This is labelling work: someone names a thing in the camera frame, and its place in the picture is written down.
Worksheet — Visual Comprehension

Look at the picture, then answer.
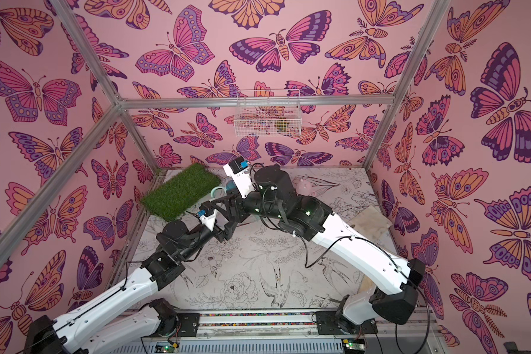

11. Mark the dark teal nipple collar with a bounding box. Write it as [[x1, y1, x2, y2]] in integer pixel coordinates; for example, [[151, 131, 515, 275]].
[[226, 180, 238, 194]]

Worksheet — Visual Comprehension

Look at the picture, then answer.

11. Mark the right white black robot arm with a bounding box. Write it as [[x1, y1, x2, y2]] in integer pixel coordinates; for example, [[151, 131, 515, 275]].
[[197, 159, 425, 333]]

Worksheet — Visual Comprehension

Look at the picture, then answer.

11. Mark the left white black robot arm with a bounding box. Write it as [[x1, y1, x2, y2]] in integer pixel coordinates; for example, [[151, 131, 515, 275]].
[[23, 221, 238, 353]]

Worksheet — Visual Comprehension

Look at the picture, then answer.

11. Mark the green artificial grass mat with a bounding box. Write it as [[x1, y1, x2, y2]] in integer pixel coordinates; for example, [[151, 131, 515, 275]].
[[141, 164, 221, 221]]

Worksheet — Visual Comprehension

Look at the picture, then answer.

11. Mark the green object in basket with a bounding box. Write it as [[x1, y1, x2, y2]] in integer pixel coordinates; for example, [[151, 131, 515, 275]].
[[274, 118, 289, 135]]

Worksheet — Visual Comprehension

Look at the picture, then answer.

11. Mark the beige work glove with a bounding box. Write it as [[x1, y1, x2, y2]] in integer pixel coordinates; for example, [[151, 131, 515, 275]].
[[349, 206, 392, 243]]

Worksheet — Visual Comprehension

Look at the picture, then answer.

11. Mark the tan wooden board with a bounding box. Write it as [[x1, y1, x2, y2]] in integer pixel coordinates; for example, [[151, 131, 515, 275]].
[[358, 275, 377, 296]]

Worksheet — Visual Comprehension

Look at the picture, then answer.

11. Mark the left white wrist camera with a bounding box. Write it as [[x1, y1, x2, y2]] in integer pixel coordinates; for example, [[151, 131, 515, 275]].
[[196, 207, 218, 232]]

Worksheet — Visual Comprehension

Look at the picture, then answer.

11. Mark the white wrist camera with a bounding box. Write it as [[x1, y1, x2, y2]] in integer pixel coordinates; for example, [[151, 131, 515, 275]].
[[223, 156, 255, 199], [196, 207, 218, 232]]

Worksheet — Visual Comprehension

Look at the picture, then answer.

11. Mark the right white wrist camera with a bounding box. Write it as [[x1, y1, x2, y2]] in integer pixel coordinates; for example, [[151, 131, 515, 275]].
[[223, 156, 255, 199]]

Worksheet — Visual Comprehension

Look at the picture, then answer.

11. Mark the white wire basket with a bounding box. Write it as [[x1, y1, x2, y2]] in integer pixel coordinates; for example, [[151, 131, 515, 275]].
[[232, 88, 302, 139]]

